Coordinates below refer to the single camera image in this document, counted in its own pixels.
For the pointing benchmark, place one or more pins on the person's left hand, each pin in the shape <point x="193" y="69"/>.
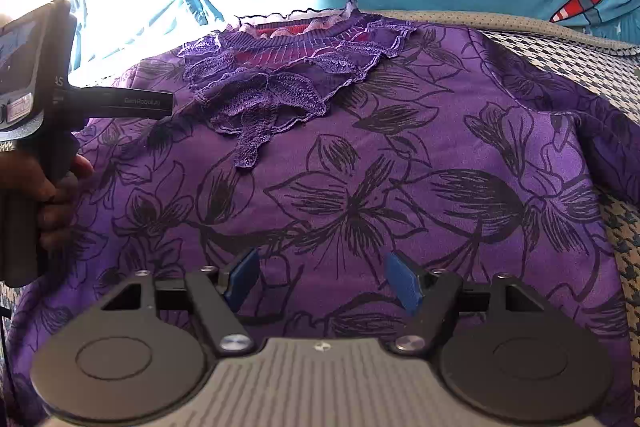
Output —
<point x="30" y="179"/>

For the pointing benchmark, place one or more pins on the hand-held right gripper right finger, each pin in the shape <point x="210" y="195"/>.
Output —
<point x="405" y="279"/>

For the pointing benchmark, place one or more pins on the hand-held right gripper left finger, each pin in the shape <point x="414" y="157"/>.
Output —
<point x="245" y="274"/>

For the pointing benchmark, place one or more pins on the blue houndstooth sofa cushion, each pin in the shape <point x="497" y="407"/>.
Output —
<point x="575" y="52"/>

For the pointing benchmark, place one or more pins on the purple floral blouse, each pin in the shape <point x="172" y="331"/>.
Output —
<point x="350" y="177"/>

